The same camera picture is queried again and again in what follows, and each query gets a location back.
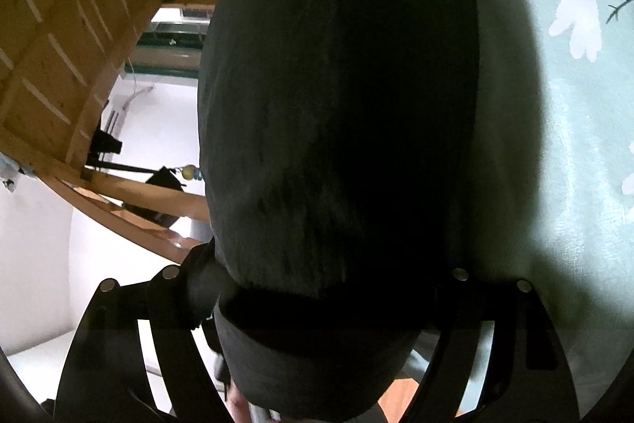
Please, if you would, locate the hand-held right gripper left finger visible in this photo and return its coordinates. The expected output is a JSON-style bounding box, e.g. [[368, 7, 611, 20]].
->
[[52, 242, 231, 423]]

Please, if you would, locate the wooden bunk bed frame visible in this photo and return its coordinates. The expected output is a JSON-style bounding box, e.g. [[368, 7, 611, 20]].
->
[[0, 0, 221, 265]]

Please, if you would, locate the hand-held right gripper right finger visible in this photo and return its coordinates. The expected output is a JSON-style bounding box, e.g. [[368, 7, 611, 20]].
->
[[401, 268, 581, 423]]

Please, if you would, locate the daisy print bedsheet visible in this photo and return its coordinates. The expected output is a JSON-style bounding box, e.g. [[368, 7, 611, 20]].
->
[[458, 0, 634, 419]]

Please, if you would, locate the black stand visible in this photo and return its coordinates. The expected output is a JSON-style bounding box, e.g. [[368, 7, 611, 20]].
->
[[84, 98, 188, 228]]

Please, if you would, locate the dark grey garment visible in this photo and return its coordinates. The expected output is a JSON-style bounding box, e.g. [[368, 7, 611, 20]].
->
[[185, 0, 481, 421]]

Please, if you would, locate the green framed window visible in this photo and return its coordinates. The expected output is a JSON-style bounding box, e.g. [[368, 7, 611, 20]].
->
[[131, 4, 215, 83]]

